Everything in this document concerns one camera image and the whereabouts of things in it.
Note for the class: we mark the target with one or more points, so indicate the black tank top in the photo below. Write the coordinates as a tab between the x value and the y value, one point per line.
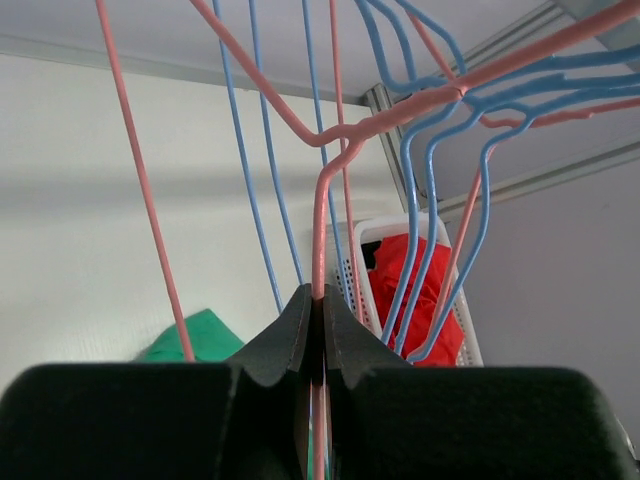
369	250

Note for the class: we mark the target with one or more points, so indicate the white plastic basket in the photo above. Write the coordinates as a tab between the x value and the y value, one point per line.
377	229

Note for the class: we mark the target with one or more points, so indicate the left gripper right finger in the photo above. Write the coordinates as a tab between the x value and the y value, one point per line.
392	420

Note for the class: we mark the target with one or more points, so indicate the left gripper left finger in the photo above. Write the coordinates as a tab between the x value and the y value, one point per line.
242	418

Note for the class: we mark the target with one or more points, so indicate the green tank top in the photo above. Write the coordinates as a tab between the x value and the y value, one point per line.
211	341

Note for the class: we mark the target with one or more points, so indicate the red tank top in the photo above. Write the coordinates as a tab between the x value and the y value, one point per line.
384	279

